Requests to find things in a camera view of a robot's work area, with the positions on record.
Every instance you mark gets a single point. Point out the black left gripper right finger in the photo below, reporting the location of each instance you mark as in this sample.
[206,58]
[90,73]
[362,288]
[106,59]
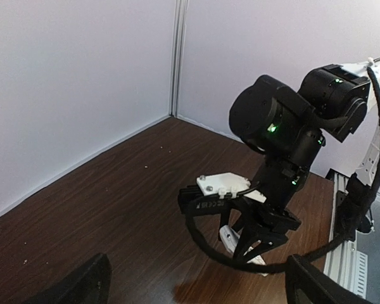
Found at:
[307,284]

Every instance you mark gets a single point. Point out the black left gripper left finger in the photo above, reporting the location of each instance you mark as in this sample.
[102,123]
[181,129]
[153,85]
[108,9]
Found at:
[89,283]

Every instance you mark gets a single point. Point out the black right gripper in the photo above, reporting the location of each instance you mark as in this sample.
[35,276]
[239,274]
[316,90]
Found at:
[263,225]

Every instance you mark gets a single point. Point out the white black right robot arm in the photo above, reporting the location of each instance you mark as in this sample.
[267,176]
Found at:
[288,127]

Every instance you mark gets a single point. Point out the front aluminium rail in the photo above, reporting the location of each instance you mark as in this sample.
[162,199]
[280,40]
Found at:
[355,263]

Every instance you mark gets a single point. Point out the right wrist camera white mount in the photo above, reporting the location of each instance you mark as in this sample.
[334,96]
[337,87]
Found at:
[213,192]

